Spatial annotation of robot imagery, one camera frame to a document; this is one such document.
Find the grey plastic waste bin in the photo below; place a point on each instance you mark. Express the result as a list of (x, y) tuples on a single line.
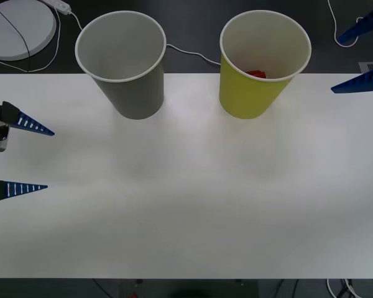
[(133, 93)]

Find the yellow-green plastic waste bin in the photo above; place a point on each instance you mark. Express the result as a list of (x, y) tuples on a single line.
[(245, 96)]

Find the white round disc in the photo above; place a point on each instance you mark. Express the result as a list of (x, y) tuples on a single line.
[(9, 34)]

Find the red drink can gold top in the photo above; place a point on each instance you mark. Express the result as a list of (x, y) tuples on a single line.
[(255, 74)]

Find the grey floor plate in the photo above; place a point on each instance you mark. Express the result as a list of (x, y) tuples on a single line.
[(365, 65)]

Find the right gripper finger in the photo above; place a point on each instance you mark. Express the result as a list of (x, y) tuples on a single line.
[(366, 82), (360, 28)]

